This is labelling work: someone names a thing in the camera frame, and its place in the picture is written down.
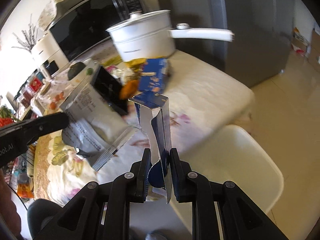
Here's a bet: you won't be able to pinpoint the grey plastic food bag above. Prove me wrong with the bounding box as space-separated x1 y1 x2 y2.
61 79 138 172

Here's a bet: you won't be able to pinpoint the blue cardboard carton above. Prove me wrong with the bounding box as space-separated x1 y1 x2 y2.
130 91 172 203

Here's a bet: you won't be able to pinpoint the orange peel with stem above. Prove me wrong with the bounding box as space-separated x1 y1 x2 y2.
119 80 139 100

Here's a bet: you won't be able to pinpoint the black plastic tray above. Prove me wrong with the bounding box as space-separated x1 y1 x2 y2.
91 66 128 116

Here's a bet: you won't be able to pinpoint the white trash bin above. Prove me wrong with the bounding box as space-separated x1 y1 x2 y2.
170 124 285 231

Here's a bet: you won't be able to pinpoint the floral tablecloth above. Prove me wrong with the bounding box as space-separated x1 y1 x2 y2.
34 51 254 205

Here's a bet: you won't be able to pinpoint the dark green avocado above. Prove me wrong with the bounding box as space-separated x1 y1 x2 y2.
67 62 86 81

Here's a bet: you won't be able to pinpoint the stacked white bowls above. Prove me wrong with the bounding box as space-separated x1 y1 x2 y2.
67 59 99 83

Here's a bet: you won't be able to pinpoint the blue snack box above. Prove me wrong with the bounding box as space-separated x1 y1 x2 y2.
138 58 169 93

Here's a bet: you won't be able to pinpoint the yellow wrapper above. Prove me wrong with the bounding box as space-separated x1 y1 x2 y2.
125 58 147 68

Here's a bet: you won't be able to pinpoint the black microwave oven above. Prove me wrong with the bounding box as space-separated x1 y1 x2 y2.
49 0 145 61

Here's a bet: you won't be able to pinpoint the white electric pot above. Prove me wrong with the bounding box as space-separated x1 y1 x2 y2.
107 10 234 62

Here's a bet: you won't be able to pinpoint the cardboard boxes on floor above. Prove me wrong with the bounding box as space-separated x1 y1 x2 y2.
291 22 319 72

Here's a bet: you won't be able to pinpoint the grey refrigerator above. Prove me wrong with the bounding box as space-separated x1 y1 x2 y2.
158 0 294 87

